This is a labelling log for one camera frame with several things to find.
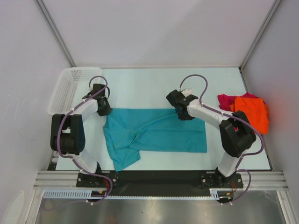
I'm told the magenta folded t shirt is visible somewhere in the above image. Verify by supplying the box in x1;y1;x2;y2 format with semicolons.
217;92;258;112

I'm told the teal t shirt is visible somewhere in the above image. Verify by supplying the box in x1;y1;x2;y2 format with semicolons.
103;108;207;171

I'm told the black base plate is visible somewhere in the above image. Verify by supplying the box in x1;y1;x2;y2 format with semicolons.
76;170;243;197

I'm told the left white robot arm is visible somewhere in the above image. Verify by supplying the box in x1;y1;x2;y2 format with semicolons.
50;84;112;187

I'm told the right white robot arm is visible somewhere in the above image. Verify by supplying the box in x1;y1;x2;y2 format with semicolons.
166;90;256;187

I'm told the white plastic basket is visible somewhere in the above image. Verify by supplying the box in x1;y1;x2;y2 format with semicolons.
47;67;102;115

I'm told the aluminium frame rail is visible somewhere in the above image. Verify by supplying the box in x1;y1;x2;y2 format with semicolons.
33;171;288;190

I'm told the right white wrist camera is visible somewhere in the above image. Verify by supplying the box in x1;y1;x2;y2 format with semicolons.
181;89;192;97

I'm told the orange folded t shirt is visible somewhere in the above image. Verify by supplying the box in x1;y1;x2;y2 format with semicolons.
230;97;270;134

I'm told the white slotted cable duct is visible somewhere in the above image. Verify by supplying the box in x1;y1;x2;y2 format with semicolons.
43;189;228;200

